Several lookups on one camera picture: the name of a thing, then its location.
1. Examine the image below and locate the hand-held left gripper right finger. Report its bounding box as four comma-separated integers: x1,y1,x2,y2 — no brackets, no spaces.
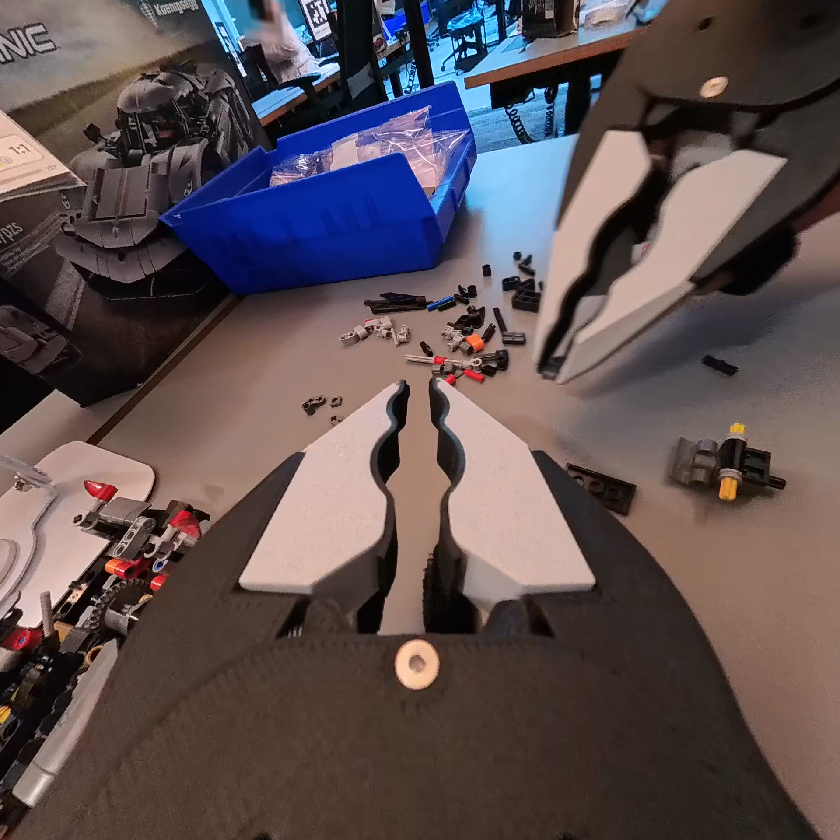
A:
428,377,597,634

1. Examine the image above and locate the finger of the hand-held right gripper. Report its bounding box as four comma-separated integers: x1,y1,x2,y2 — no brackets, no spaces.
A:
533,129,654,376
554,150,788,386

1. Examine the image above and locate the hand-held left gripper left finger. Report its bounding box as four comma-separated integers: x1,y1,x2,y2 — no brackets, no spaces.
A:
238,379,411,634

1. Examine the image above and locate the pile of lego pieces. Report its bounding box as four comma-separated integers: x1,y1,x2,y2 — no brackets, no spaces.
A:
338,249,546,385

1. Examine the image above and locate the yellow axle lego assembly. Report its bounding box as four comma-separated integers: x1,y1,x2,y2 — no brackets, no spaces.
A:
669,423,787,503

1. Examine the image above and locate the black flat lego plate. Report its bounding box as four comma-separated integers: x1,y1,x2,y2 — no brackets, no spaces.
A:
566,462,637,516

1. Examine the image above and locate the partly built lego car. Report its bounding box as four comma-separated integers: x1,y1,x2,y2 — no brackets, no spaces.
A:
0,479,211,815

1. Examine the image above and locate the silver lego body panel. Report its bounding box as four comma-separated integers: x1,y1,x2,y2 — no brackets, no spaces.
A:
12,640,119,809

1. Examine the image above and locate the lego set box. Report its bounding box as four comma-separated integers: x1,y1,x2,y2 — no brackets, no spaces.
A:
0,0,273,408

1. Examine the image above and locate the brown wooden desk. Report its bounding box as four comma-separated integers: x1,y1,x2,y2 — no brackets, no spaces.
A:
252,62,342,129
465,16,647,109

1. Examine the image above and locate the white rounded board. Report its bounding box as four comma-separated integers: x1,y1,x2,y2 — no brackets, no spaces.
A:
0,441,156,631

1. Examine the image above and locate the blue plastic bin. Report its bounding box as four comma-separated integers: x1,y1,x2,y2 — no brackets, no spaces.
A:
161,80,479,296

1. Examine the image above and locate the black metal stand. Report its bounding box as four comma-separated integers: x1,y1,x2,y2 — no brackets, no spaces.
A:
331,0,437,119

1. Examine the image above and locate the black white tag sign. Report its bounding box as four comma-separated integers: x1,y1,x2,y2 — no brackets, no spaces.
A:
298,0,333,42

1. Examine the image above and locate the grey printed cardboard box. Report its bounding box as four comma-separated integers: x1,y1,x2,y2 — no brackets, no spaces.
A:
0,108,88,204

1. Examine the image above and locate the black coiled cable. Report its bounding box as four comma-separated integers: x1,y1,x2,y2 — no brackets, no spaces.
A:
504,84,559,145

